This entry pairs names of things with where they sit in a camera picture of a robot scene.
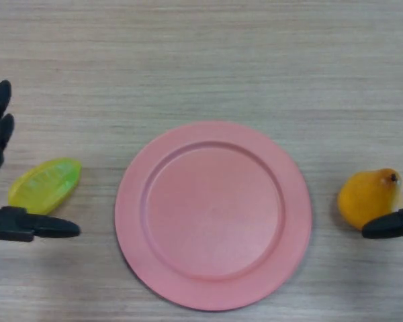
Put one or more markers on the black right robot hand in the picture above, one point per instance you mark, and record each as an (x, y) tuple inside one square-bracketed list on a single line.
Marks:
[(393, 225)]

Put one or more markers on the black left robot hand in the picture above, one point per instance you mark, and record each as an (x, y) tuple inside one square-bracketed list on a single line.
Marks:
[(37, 228)]

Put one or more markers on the yellow green starfruit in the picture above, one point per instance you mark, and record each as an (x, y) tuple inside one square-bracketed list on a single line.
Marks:
[(47, 186)]

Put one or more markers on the pink round plate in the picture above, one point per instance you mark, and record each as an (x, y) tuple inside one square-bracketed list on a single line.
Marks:
[(215, 218)]

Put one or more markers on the orange yellow pear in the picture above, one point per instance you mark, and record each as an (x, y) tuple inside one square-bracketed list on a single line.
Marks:
[(366, 199)]

